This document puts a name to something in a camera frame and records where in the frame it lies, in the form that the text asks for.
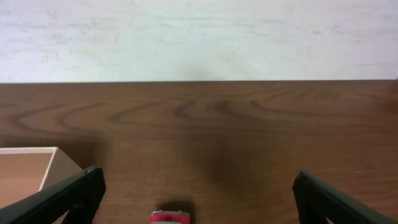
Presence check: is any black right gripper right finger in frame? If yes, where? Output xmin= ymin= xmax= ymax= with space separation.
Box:
xmin=292 ymin=171 xmax=397 ymax=224

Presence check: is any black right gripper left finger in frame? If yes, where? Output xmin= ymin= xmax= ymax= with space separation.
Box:
xmin=1 ymin=166 xmax=106 ymax=224

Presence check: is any white cardboard box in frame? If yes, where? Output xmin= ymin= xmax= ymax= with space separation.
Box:
xmin=1 ymin=147 xmax=82 ymax=208

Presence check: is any red grey toy truck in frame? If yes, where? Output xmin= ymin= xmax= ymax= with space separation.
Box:
xmin=149 ymin=210 xmax=191 ymax=224

